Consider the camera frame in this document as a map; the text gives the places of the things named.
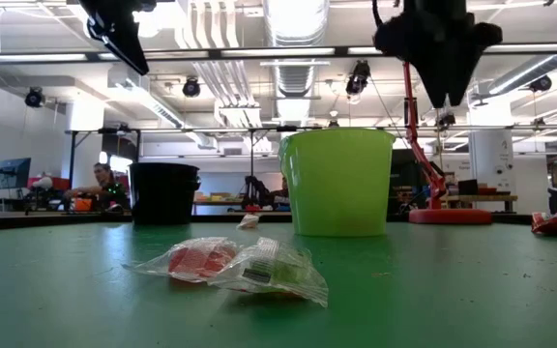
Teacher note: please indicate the white round column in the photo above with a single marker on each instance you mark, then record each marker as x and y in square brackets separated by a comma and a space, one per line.
[491, 164]

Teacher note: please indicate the silver ventilation duct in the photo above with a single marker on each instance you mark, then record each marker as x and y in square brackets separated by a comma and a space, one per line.
[295, 72]

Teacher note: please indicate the person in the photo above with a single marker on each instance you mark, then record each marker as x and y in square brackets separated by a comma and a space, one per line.
[282, 191]
[99, 186]

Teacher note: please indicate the black tripod stand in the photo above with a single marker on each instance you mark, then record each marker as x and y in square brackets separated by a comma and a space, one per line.
[256, 191]

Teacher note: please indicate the clear wrapped red gummy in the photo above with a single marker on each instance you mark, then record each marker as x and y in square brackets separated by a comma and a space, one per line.
[196, 261]
[248, 221]

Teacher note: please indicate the computer monitor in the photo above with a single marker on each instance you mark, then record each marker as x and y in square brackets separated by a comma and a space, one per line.
[12, 173]

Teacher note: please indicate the large black screen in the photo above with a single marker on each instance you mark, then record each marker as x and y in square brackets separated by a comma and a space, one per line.
[406, 169]

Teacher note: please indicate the green table mat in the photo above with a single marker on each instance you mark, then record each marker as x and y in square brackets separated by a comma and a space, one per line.
[66, 299]

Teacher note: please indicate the black overhead frame bar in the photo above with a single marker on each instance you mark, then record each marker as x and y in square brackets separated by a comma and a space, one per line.
[341, 50]

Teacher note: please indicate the orange bin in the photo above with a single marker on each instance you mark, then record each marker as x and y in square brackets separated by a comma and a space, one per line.
[82, 204]

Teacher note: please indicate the wooden workbench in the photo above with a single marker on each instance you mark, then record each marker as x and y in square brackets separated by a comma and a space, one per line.
[481, 197]

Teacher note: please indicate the black metal frame stand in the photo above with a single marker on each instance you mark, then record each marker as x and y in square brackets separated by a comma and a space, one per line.
[72, 159]

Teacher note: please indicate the red desk lamp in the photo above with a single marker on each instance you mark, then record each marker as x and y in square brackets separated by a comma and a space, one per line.
[450, 216]

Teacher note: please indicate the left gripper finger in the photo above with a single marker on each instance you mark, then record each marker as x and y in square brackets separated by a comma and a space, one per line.
[126, 38]
[102, 34]

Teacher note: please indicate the clear wrapped green gummy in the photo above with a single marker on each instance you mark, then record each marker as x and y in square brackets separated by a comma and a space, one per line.
[278, 273]

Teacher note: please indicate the black plastic bucket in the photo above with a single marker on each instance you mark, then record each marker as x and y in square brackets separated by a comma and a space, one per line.
[162, 193]

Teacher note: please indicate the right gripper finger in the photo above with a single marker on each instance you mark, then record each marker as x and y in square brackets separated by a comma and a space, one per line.
[455, 77]
[433, 77]

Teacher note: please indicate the green plastic bucket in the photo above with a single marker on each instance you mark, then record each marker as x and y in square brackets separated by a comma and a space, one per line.
[339, 193]

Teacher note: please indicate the red snack bag right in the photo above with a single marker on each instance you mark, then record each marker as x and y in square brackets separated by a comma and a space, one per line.
[549, 223]

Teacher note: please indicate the black ceiling spotlight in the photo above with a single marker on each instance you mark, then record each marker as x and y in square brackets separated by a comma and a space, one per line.
[445, 118]
[34, 96]
[358, 77]
[191, 88]
[540, 83]

